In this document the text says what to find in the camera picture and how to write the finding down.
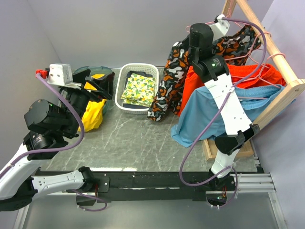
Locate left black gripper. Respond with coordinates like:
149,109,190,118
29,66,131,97
62,69,116,135

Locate camouflage patterned shorts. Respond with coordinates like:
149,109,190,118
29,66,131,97
147,25,262,123

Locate pink wire hanger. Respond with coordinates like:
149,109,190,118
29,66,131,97
182,22,257,65
246,34,262,59

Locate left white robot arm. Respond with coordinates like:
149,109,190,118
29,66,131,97
0,68,114,211

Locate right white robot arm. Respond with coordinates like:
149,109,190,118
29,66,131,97
189,23,260,190

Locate yellow shorts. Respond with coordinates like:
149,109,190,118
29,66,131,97
81,99,107,132

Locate orange shorts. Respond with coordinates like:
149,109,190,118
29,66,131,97
177,63,288,117

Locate pink hanger holding orange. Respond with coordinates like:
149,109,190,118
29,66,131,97
228,63,286,89

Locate light blue shorts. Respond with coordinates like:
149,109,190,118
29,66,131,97
171,86,279,147

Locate pink hanger holding blue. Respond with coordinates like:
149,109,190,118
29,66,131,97
238,70,285,100

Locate teal plastic bin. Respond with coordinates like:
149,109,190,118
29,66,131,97
68,66,112,113

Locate lemon print folded cloth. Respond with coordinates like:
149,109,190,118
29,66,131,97
120,73,156,107

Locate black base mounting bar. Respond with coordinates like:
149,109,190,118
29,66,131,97
66,170,239,203

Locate wooden clothes rack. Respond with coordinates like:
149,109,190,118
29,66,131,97
202,0,305,160

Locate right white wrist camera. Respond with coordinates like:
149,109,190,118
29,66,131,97
210,14,230,41

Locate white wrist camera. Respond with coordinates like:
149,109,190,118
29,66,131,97
210,14,230,41
36,63,81,89

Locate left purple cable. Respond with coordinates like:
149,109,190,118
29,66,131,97
0,73,108,212

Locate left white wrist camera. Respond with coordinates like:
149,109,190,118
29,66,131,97
36,63,81,89

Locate aluminium rail frame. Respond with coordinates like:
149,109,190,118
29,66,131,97
14,174,286,229

